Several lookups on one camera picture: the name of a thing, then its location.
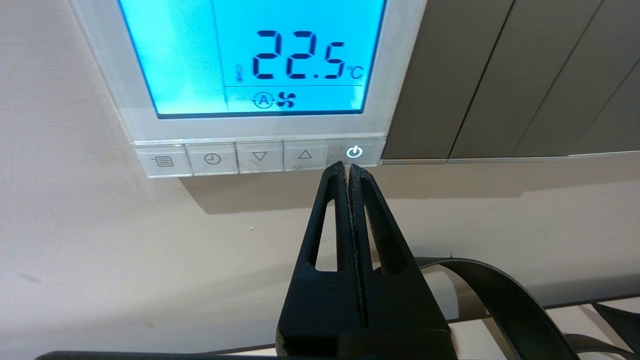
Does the dark grey switch panel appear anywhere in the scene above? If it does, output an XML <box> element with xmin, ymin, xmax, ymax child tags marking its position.
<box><xmin>381</xmin><ymin>0</ymin><xmax>640</xmax><ymax>165</ymax></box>

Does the black handbag with silver chain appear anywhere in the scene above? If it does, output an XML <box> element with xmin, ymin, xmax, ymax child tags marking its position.
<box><xmin>415</xmin><ymin>256</ymin><xmax>640</xmax><ymax>360</ymax></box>

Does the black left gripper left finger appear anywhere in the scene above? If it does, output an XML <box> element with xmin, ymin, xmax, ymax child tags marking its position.
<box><xmin>276</xmin><ymin>160</ymin><xmax>363</xmax><ymax>358</ymax></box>

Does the grey single rocker wall switch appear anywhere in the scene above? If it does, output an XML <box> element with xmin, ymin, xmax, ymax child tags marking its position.
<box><xmin>571</xmin><ymin>67</ymin><xmax>640</xmax><ymax>156</ymax></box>

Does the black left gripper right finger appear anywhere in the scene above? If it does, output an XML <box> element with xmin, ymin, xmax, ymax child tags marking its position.
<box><xmin>348</xmin><ymin>163</ymin><xmax>451</xmax><ymax>333</ymax></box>

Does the white wall thermostat panel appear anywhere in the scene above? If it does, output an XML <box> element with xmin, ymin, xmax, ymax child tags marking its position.
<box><xmin>70</xmin><ymin>0</ymin><xmax>428</xmax><ymax>180</ymax></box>

